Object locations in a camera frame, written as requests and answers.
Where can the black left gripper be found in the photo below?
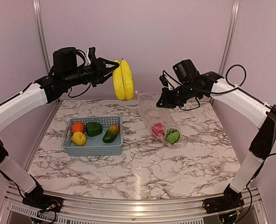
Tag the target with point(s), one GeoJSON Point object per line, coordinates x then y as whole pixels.
{"type": "Point", "coordinates": [100, 70]}

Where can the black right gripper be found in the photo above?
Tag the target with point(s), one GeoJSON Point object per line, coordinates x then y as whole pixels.
{"type": "Point", "coordinates": [166, 101]}

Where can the yellow toy bananas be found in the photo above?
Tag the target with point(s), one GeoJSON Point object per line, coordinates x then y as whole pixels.
{"type": "Point", "coordinates": [123, 81]}

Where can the clear zip top bag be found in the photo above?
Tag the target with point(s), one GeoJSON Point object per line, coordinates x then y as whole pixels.
{"type": "Point", "coordinates": [151, 114]}

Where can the red toy strawberry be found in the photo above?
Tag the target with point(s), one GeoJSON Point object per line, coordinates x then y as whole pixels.
{"type": "Point", "coordinates": [157, 129]}

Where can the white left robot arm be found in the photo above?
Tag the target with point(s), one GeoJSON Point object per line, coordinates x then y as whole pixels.
{"type": "Point", "coordinates": [64, 74]}

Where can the green toy pepper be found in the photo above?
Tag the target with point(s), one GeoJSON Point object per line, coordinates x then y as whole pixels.
{"type": "Point", "coordinates": [93, 129]}

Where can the green orange toy mango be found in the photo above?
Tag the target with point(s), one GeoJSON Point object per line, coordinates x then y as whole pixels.
{"type": "Point", "coordinates": [111, 134]}

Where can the orange toy fruit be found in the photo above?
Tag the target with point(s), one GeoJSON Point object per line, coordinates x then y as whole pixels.
{"type": "Point", "coordinates": [77, 127]}

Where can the yellow toy lemon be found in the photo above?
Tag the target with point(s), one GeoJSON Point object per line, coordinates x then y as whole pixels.
{"type": "Point", "coordinates": [78, 138]}

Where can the grey plastic basket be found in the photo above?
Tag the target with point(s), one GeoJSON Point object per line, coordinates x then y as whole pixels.
{"type": "Point", "coordinates": [94, 146]}

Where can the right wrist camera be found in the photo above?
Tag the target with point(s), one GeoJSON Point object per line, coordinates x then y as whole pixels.
{"type": "Point", "coordinates": [185, 71]}

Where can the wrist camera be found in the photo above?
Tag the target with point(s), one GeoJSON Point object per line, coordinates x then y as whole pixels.
{"type": "Point", "coordinates": [185, 71]}
{"type": "Point", "coordinates": [65, 59]}

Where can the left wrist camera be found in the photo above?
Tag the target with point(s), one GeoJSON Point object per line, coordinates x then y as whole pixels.
{"type": "Point", "coordinates": [65, 59]}

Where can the right aluminium frame post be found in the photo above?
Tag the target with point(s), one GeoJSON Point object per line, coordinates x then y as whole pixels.
{"type": "Point", "coordinates": [230, 36]}

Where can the aluminium frame post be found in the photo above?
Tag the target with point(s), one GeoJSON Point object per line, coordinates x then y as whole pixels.
{"type": "Point", "coordinates": [230, 36]}
{"type": "Point", "coordinates": [41, 35]}

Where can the left aluminium frame post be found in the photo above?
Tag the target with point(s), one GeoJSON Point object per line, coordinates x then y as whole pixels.
{"type": "Point", "coordinates": [41, 35]}

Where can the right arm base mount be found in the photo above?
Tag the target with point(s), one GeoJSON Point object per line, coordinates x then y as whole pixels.
{"type": "Point", "coordinates": [221, 203]}

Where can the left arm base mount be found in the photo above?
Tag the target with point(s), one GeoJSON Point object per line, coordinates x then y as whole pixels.
{"type": "Point", "coordinates": [44, 203]}

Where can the aluminium front rail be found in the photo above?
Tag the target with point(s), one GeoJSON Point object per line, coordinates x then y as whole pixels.
{"type": "Point", "coordinates": [89, 210]}

